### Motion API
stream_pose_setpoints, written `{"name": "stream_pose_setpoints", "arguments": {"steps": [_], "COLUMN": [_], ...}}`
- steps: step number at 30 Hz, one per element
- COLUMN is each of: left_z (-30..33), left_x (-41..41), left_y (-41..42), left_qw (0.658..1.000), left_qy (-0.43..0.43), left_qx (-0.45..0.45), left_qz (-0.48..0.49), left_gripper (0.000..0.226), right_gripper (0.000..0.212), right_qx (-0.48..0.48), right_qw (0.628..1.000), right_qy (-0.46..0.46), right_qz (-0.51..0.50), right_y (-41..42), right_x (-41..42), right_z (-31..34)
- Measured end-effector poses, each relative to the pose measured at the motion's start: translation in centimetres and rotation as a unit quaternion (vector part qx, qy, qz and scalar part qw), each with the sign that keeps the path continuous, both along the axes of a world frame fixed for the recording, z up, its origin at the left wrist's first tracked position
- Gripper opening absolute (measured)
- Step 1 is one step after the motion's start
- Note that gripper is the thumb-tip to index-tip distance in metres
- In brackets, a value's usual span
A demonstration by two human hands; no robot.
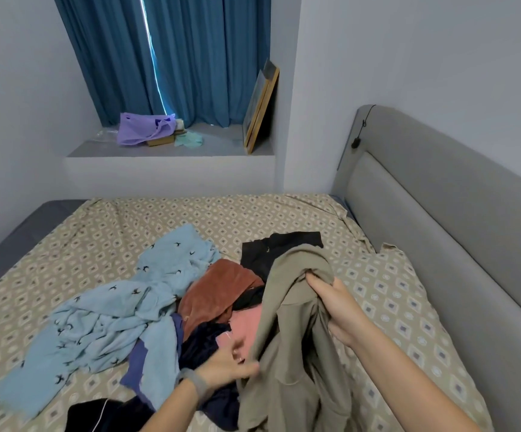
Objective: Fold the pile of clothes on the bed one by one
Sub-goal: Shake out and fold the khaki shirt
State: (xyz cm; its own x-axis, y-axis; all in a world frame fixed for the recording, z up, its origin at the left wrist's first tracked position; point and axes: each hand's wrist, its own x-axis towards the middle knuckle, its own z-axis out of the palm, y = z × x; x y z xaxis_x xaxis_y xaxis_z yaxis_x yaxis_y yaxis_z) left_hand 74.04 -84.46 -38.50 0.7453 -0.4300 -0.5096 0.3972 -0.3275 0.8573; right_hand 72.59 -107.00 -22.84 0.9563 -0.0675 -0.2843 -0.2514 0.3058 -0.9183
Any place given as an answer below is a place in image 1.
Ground person's left hand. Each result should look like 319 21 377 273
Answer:
192 335 262 393

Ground person's right hand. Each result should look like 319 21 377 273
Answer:
305 271 371 350

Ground navy velvet garment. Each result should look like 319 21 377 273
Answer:
64 319 245 432

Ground pink shirt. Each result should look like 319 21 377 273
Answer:
214 303 267 362

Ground light blue fleece garment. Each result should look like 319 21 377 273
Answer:
138 313 183 413

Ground olive green trousers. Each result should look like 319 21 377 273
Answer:
235 244 362 432

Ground rust brown garment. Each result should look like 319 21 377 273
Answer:
176 257 267 341

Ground purple-blue garment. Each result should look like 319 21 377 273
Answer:
118 336 152 403

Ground black garment yellow print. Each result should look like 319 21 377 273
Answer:
232 231 326 312

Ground light blue fleece pajama pants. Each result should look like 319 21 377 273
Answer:
0 223 224 420

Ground bed with patterned beige sheet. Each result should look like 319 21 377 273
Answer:
0 105 521 432

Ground person's right forearm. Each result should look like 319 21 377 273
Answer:
346 321 483 432

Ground grey band wristwatch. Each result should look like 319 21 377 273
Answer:
174 367 213 402

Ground patterned beige pillow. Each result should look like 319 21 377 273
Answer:
331 241 496 432

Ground grey upholstered headboard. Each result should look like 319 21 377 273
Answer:
329 104 521 432

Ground leaning wooden picture frames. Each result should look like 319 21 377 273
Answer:
242 59 281 155

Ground teal small item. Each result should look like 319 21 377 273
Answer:
174 130 206 149

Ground purple cloth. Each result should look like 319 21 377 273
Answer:
116 111 179 148

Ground clear plastic bag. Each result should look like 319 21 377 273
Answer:
93 127 120 144

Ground blue curtain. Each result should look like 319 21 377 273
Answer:
52 0 274 130

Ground black cable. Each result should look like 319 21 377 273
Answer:
349 107 377 150

